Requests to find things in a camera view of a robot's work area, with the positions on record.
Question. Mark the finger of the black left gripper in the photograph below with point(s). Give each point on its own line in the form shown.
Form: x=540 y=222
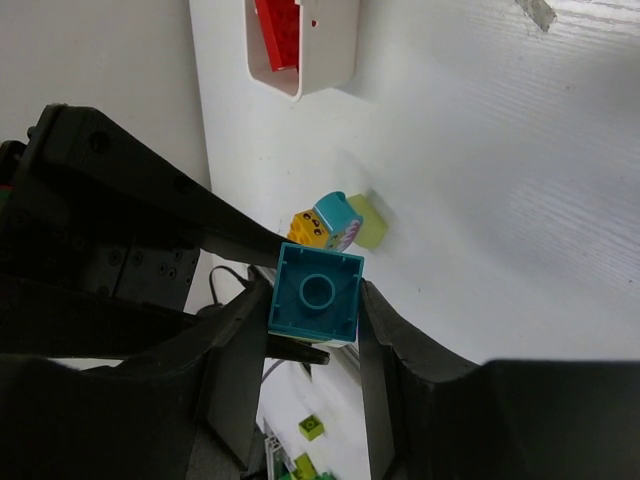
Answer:
x=282 y=348

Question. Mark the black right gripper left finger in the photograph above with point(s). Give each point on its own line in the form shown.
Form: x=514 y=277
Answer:
x=184 y=409

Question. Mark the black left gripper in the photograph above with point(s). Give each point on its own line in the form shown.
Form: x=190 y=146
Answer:
x=95 y=232

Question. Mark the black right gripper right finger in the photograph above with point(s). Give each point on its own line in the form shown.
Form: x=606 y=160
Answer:
x=431 y=414

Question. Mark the teal and lime lego stack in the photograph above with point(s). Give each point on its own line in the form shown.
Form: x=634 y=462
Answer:
x=316 y=295

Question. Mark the red lego brick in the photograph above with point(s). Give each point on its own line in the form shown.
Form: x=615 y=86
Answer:
x=280 y=26

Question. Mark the lime lego on front ledge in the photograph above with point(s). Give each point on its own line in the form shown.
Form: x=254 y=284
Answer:
x=311 y=428

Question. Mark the teal lime yellow lego cluster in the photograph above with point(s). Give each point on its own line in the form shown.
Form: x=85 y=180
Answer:
x=336 y=221

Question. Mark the white left sorting tray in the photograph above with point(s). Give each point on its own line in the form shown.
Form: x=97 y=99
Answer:
x=231 y=56

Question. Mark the clear tape scrap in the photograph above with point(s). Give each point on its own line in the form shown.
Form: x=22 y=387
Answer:
x=539 y=11

